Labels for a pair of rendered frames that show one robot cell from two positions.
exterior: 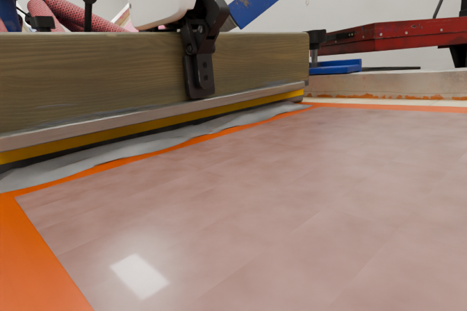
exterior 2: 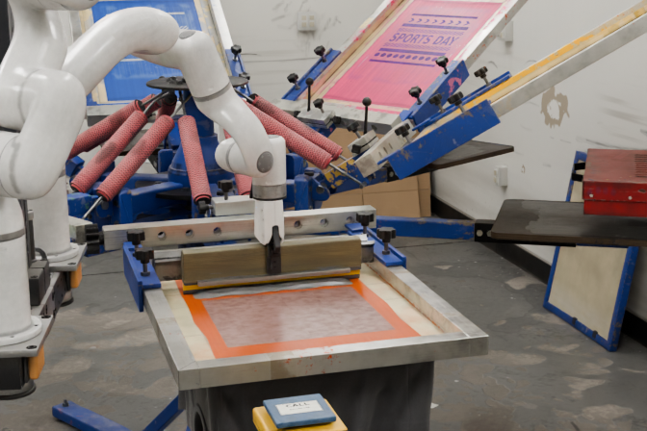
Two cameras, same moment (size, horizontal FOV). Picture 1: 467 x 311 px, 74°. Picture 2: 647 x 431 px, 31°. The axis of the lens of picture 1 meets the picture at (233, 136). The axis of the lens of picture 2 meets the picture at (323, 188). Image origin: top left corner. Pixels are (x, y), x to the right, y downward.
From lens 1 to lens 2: 2.28 m
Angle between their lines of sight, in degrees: 26
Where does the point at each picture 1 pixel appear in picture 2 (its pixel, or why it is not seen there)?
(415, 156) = (302, 315)
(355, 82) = (387, 274)
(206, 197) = (241, 311)
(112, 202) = (221, 307)
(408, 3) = not seen: outside the picture
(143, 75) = (248, 264)
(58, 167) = (213, 293)
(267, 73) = (321, 263)
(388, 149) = (303, 312)
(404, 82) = (398, 283)
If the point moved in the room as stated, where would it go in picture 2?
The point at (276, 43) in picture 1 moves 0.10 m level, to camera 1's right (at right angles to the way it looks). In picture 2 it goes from (329, 246) to (370, 252)
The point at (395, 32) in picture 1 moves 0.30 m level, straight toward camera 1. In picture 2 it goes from (613, 195) to (529, 213)
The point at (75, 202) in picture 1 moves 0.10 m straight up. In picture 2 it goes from (214, 305) to (213, 260)
